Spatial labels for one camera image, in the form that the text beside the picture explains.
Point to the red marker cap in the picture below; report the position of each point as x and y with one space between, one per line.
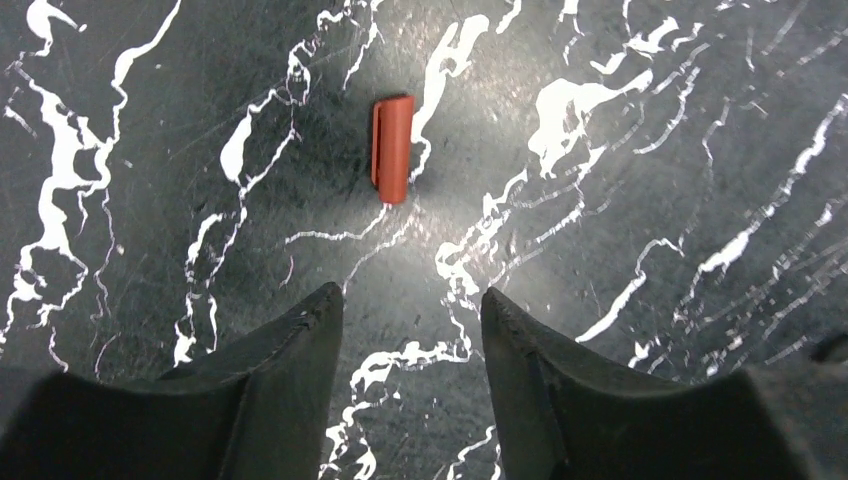
391 145

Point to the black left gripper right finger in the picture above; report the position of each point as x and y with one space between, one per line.
563 411

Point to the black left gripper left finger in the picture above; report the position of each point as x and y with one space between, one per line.
254 409

